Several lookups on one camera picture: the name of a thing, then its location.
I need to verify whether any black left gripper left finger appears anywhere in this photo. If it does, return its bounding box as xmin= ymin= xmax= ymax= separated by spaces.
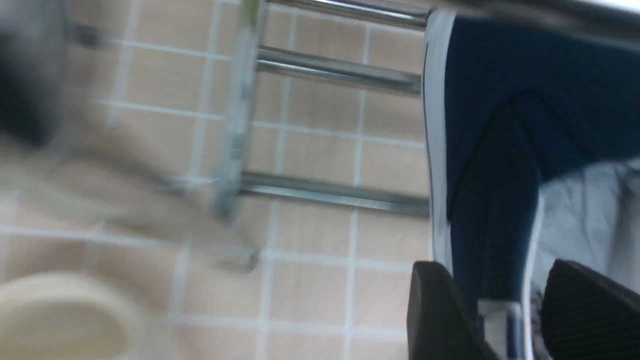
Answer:
xmin=406 ymin=260 xmax=498 ymax=360

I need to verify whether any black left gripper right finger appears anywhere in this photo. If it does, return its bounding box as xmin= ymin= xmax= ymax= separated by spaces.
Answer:
xmin=541 ymin=259 xmax=640 ymax=360

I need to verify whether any navy canvas shoe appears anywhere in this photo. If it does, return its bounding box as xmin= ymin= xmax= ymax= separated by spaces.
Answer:
xmin=422 ymin=9 xmax=639 ymax=360

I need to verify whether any metal shoe rack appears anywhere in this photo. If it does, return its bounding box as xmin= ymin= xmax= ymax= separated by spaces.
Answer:
xmin=150 ymin=0 xmax=640 ymax=273

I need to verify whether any left cream foam slipper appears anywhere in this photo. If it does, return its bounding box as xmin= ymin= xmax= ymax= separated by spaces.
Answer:
xmin=1 ymin=272 xmax=145 ymax=360

